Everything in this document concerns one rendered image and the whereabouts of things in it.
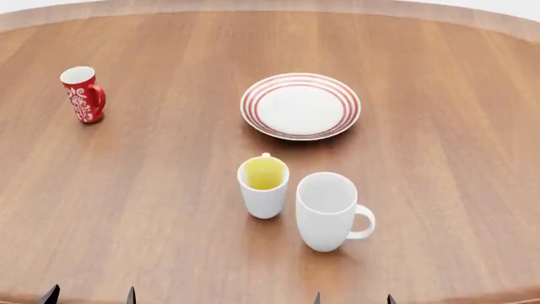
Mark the white mug with yellow inside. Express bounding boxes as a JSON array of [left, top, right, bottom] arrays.
[[236, 152, 291, 220]]

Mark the large plain white mug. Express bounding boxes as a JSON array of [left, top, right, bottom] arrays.
[[294, 171, 376, 253]]

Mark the red mug with white pattern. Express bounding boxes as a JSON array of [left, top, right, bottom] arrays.
[[59, 66, 107, 124]]

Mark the white plate with red rings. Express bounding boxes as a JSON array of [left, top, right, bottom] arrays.
[[240, 72, 363, 142]]

